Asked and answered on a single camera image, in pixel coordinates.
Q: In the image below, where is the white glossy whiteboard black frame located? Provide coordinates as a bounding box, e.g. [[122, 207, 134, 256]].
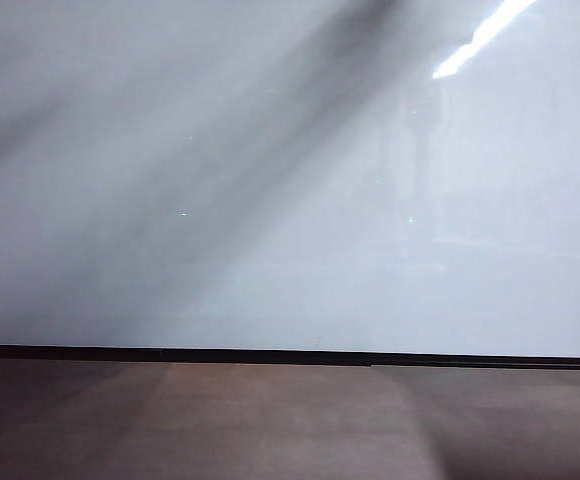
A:
[[0, 0, 580, 372]]

